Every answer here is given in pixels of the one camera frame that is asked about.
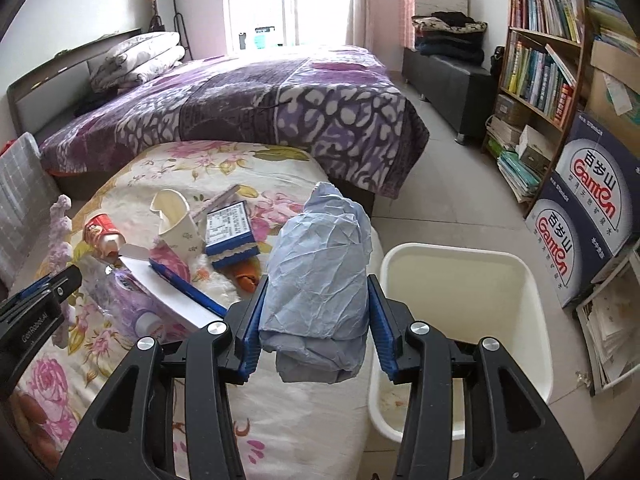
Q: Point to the row of thin books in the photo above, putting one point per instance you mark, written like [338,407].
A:
[545,10]

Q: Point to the light blue paper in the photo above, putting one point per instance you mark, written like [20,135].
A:
[315,280]

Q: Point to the red noodle cup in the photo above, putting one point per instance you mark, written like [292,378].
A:
[100,227]

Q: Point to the black coat rack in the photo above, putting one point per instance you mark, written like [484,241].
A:
[177,15]

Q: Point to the purple tissue packet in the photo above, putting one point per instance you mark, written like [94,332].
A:
[125,305]

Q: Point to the pink drawer cabinet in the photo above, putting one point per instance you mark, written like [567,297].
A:
[407,10]

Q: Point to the folded floral quilt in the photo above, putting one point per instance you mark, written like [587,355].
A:
[140,57]

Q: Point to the floral tablecloth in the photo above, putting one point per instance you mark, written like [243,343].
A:
[150,170]

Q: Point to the white flat carton blue edge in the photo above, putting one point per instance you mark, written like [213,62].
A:
[165,287]

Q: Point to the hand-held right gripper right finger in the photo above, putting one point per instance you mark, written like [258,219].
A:
[380,322]

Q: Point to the blue printed carton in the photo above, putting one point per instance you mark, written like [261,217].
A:
[552,245]
[600,175]

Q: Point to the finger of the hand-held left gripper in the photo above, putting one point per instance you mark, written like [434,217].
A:
[55,286]

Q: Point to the orange snack wrapper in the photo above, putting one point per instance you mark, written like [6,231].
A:
[245,276]

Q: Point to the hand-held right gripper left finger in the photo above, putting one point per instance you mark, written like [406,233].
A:
[252,322]

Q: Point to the white plastic bin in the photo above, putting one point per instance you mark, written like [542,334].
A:
[500,310]

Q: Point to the wooden bookshelf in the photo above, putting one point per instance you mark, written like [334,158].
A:
[580,60]

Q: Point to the pile of folded clothes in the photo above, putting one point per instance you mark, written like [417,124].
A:
[450,35]

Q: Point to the torn white paper cup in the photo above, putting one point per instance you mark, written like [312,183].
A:
[175,230]

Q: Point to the stack of loose papers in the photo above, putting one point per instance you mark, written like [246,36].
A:
[610,330]

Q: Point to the grey paper strip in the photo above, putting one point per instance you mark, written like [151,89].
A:
[220,201]

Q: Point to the brown cardboard box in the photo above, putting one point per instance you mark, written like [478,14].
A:
[607,90]

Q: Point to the white curtain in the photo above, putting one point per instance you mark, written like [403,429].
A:
[359,5]

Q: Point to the blue box with white label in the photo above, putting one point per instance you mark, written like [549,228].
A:
[230,230]

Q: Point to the grey bed headboard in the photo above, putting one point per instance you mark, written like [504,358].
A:
[45,85]

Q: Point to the window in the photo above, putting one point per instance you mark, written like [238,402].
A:
[290,0]

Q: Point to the stack of books and papers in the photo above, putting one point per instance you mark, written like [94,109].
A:
[510,170]

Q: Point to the row of thick books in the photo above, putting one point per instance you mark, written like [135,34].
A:
[535,80]

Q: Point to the black bench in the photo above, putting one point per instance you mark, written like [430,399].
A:
[450,90]

